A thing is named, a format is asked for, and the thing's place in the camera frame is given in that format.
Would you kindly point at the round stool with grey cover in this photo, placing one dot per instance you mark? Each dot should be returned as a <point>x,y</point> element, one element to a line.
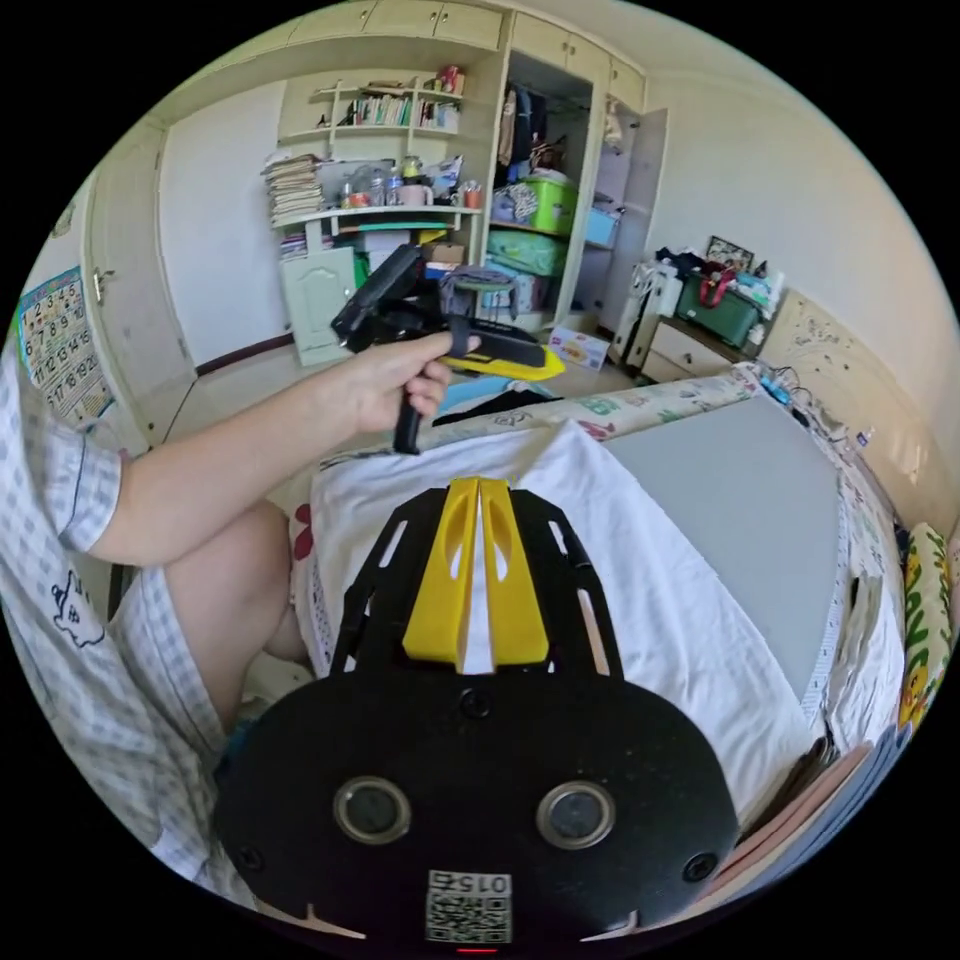
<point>476,289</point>

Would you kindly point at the cream room door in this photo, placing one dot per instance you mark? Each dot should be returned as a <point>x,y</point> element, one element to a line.
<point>139,300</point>

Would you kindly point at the pile of clothes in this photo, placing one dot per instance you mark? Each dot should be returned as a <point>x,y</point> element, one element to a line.
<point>870,637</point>

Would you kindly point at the grey flat folding board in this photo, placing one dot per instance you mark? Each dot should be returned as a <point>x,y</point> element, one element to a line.
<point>742,525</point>

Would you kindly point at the white printed carton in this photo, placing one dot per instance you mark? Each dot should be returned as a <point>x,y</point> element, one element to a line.
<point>579,346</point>

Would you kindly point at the cream open wardrobe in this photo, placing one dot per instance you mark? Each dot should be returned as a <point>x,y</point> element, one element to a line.
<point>555,187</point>

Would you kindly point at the black garment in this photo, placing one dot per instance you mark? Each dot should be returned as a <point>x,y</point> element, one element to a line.
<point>499,405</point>

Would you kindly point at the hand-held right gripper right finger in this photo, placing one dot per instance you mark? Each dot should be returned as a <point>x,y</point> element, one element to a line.
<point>517,607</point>

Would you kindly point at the bed with printed sheet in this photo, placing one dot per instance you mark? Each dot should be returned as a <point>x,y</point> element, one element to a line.
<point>675,401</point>

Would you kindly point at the white short sleeve shirt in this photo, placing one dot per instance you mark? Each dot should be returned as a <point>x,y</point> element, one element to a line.
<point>660,585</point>

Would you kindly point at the person's left hand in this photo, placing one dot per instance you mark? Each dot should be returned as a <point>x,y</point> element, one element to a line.
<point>394,382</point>

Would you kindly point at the cream desk shelf with books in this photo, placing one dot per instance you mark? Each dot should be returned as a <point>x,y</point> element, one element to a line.
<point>375,195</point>

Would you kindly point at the white suitcase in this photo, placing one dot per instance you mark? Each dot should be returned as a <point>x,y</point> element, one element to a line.
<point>649,315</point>

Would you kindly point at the person's body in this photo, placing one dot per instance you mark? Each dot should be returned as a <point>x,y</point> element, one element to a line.
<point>112,637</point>

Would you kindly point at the yellow printed pillow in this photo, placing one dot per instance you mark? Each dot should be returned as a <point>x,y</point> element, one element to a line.
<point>928,622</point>

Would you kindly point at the wall calendar poster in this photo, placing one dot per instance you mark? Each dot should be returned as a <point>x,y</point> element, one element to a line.
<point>60,337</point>

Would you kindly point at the person's left forearm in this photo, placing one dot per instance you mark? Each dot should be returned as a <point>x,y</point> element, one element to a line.
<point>240,465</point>

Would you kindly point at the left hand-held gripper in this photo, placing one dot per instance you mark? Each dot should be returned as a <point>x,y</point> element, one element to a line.
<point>409,322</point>

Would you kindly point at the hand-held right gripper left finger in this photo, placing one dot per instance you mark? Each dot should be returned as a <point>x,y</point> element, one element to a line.
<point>431,600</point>

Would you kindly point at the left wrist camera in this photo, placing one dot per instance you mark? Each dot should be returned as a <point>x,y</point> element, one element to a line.
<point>379,289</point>

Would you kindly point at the cream nightstand with green box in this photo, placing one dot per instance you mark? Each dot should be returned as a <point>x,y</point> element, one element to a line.
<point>705,330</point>

